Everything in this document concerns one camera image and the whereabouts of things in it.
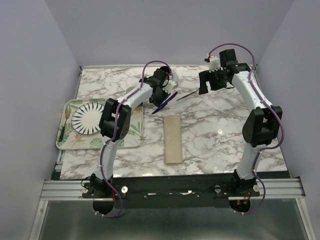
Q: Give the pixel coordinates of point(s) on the grey and cream mug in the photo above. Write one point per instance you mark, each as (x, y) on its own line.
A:
(129, 90)

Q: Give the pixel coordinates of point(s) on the white tray with leaf print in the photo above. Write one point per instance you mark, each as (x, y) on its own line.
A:
(76, 141)

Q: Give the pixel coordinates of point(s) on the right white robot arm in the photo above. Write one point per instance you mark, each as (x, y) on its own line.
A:
(262, 124)

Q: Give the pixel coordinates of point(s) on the white saucer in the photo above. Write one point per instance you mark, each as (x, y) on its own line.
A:
(174, 76)

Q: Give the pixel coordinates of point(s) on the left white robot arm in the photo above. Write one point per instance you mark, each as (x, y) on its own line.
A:
(115, 123)

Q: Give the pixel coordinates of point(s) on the silver fork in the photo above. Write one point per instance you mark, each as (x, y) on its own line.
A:
(189, 94)

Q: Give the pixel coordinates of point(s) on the purple knife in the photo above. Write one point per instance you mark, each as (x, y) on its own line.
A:
(171, 97)

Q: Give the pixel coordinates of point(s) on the aluminium frame rail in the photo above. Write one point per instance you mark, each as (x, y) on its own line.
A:
(71, 190)

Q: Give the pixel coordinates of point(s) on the brown coffee cup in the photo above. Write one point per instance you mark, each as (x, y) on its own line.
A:
(165, 68)

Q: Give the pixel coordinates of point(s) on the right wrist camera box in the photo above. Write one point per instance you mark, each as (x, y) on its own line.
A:
(214, 64)

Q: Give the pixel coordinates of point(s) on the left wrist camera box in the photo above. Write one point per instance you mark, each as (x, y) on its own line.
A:
(169, 85)

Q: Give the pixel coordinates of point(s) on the beige cloth napkin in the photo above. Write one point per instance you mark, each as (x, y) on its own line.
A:
(172, 140)

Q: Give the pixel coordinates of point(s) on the white plate with blue stripes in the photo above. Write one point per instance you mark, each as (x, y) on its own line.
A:
(86, 118)

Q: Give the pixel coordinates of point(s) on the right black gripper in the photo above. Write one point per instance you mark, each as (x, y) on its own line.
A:
(206, 76)

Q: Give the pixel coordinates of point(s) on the gold fork with green handle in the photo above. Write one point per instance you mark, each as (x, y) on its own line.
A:
(67, 116)

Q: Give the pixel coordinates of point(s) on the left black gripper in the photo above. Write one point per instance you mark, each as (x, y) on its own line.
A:
(158, 103)

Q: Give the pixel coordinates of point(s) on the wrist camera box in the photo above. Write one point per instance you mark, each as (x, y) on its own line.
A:
(169, 85)
(214, 64)

